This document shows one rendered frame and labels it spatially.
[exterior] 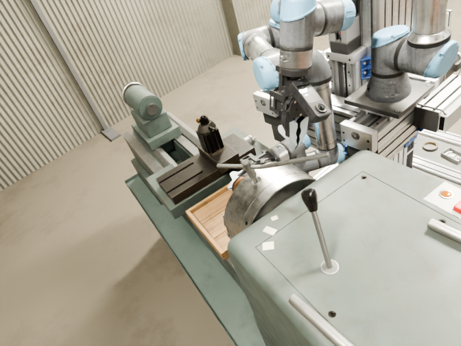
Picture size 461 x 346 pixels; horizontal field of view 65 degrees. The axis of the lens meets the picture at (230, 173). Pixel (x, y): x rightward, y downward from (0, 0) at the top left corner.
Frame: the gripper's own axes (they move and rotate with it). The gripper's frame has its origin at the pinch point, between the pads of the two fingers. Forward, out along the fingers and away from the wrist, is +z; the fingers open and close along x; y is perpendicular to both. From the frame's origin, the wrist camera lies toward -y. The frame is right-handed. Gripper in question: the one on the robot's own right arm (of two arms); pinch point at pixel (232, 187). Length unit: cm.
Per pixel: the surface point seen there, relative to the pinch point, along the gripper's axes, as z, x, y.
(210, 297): 24, -54, 7
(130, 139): 14, -21, 108
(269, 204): 1.1, 12.5, -27.8
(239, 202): 6.3, 11.9, -20.3
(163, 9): -109, -14, 341
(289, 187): -6.4, 13.6, -27.6
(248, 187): 2.1, 14.4, -19.7
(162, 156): 6, -21, 75
